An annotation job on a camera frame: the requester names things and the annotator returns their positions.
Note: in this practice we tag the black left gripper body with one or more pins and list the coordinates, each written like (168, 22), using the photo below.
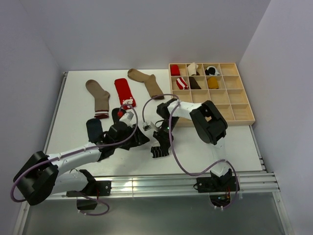
(129, 143)

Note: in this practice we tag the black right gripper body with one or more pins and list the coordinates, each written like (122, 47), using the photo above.
(163, 134)

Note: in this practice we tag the black white striped sock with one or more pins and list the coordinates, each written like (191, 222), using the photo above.
(158, 152)

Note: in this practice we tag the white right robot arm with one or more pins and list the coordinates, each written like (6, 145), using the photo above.
(210, 126)

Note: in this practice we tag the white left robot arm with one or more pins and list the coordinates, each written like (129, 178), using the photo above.
(43, 175)

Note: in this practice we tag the long black sock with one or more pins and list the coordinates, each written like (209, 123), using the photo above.
(116, 123)

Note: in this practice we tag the navy patterned sock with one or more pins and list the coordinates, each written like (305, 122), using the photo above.
(95, 131)

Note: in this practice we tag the red sock with white print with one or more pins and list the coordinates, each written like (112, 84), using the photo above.
(124, 93)

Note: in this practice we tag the brown sock with striped cuff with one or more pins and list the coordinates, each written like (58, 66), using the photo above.
(101, 99)

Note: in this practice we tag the tan brown sock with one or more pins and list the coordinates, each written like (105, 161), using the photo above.
(149, 81)

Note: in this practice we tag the rolled red white striped sock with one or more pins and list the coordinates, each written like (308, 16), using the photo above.
(182, 84)

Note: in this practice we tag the rolled dark brown sock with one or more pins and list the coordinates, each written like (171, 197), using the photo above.
(194, 84)

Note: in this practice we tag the wooden compartment tray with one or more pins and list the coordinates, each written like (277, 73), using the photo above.
(230, 98)

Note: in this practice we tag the rolled mustard yellow sock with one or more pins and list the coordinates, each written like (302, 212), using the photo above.
(212, 83)

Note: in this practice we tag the rolled cream sock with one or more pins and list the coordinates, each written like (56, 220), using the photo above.
(193, 69)

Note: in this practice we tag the rolled black white sock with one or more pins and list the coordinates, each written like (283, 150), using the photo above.
(212, 70)

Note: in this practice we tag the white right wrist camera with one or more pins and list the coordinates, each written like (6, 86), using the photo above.
(148, 126)

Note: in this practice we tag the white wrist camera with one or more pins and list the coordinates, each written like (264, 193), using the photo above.
(125, 117)
(148, 126)

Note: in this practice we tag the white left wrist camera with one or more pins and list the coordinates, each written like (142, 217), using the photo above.
(125, 117)

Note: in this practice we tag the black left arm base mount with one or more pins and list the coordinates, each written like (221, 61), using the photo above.
(91, 192)

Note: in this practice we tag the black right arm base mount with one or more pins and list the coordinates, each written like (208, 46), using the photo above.
(222, 190)

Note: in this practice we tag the aluminium front rail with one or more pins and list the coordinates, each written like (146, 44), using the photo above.
(182, 185)

